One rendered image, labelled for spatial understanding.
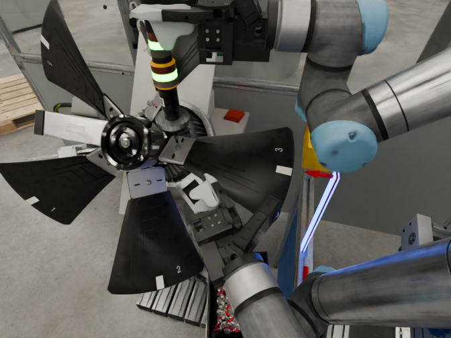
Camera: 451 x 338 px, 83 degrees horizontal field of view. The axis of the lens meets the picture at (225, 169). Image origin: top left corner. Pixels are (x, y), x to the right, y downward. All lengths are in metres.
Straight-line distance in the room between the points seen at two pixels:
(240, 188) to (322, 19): 0.32
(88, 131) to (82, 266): 1.22
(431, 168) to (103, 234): 1.98
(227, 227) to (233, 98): 0.96
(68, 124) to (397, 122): 0.80
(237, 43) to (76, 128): 0.58
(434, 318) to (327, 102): 0.27
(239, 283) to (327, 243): 1.54
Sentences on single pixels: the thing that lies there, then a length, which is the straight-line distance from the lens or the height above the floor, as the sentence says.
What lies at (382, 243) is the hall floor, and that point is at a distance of 2.06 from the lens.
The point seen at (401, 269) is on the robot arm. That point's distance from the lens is 0.33.
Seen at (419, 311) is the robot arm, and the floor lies 1.31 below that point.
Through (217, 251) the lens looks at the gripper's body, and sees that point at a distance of 0.43.
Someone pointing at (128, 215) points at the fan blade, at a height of 1.08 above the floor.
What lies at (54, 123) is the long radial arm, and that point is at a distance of 0.92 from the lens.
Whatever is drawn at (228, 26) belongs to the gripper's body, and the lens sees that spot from 0.42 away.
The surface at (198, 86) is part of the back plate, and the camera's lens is 0.83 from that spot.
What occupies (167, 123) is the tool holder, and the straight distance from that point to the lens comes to 0.53.
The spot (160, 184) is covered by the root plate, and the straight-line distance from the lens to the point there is 0.65.
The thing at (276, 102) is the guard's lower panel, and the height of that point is 0.91.
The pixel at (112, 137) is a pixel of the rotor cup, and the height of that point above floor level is 1.23.
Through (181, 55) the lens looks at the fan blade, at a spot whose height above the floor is 1.35.
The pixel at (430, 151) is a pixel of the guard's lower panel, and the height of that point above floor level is 0.76.
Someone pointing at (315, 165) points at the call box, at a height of 1.00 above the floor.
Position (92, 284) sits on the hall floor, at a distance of 1.85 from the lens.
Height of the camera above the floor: 1.57
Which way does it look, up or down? 46 degrees down
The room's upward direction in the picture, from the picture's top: straight up
